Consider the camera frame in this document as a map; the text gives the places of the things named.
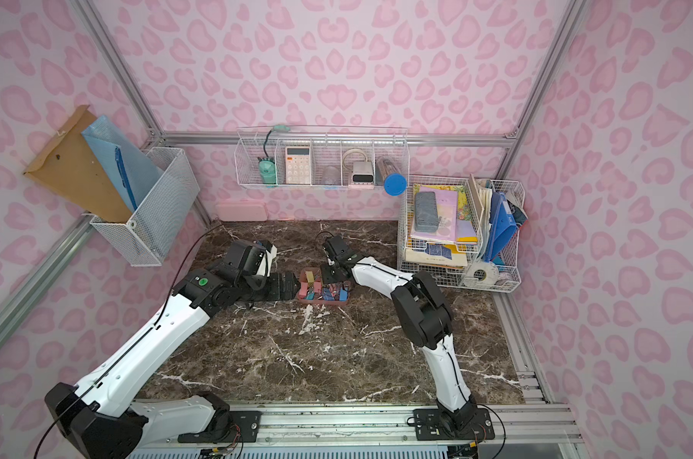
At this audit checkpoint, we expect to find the pink plastic storage box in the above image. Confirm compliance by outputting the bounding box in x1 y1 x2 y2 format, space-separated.
296 268 353 306

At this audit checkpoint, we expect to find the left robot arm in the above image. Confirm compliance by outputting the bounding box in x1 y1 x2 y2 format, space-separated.
44 240 298 458

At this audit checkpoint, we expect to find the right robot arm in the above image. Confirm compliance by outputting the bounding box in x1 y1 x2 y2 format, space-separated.
324 235 478 435

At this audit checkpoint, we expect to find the pink box lid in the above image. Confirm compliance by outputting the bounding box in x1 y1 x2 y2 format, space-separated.
216 201 268 222

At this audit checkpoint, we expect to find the clear glass jar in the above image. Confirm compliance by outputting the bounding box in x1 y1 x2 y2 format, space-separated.
322 166 342 187

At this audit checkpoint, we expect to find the pink white small device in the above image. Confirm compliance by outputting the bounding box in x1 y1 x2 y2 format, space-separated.
342 148 375 189

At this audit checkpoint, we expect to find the cream book lower tray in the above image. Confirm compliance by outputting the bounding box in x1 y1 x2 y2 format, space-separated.
404 244 469 269

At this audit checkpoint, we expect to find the grey pencil case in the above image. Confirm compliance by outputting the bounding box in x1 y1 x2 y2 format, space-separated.
413 191 440 233

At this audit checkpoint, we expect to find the tube with blue cap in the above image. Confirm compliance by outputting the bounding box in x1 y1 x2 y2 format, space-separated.
376 157 408 196

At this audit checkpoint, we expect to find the green desk lamp gadget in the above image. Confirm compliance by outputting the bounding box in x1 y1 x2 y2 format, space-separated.
258 124 291 186

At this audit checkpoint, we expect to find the white calculator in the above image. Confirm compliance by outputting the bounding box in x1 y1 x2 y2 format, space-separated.
285 146 311 185

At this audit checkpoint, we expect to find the stack of coloured papers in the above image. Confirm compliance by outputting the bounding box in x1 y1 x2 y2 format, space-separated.
410 185 478 246

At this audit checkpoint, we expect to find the light blue folder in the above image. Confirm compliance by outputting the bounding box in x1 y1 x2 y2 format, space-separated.
82 116 163 212

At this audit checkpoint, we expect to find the blue pen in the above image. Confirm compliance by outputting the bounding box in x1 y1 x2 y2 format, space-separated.
115 147 138 212

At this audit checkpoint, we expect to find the white tape roll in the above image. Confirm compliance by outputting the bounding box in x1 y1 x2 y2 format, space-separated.
461 260 501 290

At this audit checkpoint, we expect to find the blue folder upright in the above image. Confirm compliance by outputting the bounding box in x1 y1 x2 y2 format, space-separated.
483 192 518 262

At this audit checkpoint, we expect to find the brown paper envelope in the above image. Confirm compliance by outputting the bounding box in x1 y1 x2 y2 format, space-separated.
23 105 132 223

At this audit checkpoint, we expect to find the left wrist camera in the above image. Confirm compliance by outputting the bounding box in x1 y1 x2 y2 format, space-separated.
255 240 278 277

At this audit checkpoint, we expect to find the white mesh wall file basket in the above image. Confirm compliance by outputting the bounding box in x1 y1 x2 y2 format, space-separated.
91 146 200 267

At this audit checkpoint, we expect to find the white wire wall shelf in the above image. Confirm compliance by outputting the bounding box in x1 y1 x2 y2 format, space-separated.
235 125 410 189

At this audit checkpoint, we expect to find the white wire desk organizer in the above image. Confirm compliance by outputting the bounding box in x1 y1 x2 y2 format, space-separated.
397 175 525 293

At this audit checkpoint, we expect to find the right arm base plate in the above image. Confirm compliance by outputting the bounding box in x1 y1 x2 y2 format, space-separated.
406 409 496 443

